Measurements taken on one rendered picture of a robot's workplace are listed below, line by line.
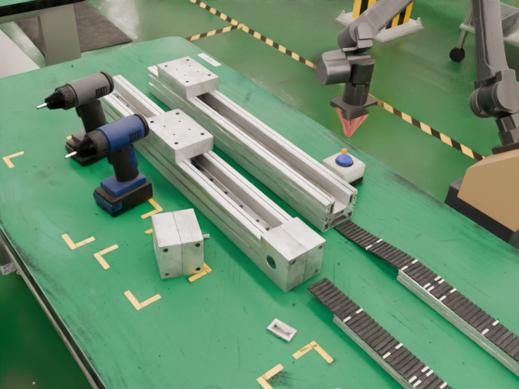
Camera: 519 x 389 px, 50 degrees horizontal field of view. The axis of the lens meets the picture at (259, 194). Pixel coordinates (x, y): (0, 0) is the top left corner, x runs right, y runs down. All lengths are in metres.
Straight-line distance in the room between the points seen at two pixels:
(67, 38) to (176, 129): 1.51
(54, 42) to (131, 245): 1.70
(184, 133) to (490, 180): 0.74
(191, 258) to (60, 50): 1.84
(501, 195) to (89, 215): 0.97
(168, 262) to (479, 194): 0.78
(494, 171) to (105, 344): 0.95
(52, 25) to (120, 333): 1.91
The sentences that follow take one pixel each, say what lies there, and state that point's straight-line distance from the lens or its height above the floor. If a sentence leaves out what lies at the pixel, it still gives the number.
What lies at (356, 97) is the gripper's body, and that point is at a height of 1.04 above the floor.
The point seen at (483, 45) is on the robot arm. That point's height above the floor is 1.12.
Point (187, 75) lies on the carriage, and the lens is 1.66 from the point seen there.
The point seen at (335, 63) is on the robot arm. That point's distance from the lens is 1.27.
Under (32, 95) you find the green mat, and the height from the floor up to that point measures 0.78.
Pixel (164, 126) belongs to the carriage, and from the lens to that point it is 1.42.
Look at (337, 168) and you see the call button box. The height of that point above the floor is 0.84.
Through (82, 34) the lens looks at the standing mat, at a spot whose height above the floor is 0.01.
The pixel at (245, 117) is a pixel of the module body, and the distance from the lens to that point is 1.54.
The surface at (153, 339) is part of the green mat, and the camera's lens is 1.10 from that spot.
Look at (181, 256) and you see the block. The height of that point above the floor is 0.84.
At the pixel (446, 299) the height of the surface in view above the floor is 0.81.
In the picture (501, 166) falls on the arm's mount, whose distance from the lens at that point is 1.42.
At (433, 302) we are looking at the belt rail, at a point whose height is 0.79.
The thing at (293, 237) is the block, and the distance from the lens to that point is 1.15.
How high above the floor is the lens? 1.65
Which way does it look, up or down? 39 degrees down
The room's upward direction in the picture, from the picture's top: 4 degrees clockwise
